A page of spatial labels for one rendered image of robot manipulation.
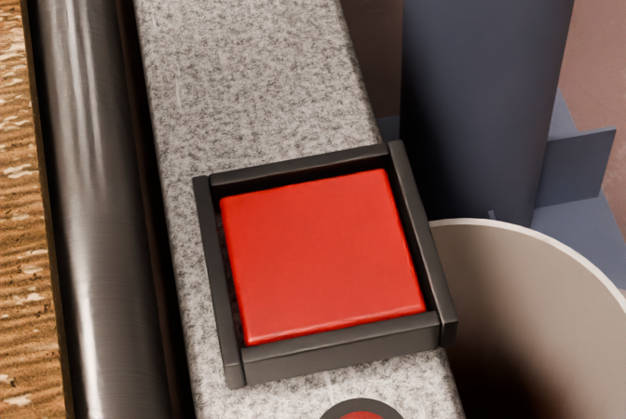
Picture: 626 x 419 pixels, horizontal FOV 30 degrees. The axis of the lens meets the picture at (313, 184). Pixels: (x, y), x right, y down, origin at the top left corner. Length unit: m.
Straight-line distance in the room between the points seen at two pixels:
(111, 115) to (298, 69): 0.07
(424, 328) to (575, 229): 1.16
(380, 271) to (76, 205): 0.11
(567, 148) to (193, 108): 1.03
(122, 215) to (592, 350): 0.76
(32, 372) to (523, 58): 0.85
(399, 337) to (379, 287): 0.02
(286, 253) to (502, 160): 0.90
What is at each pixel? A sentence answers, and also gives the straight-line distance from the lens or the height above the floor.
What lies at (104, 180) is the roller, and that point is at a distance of 0.43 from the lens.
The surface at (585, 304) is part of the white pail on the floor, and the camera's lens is 1.10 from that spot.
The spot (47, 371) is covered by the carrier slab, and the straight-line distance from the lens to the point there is 0.37.
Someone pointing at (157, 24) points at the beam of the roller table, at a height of 0.91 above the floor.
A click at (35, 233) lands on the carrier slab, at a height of 0.94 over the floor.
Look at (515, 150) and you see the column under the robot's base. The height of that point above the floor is 0.26.
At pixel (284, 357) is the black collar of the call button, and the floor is 0.93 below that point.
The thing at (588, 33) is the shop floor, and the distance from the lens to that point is 1.76.
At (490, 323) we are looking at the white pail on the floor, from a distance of 1.21.
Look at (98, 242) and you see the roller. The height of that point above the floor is 0.92.
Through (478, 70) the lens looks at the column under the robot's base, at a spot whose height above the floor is 0.39.
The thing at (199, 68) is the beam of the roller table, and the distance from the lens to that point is 0.46.
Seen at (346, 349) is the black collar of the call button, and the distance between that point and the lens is 0.37.
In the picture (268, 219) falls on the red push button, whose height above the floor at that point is 0.93.
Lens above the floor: 1.26
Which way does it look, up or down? 54 degrees down
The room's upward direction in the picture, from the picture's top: 4 degrees counter-clockwise
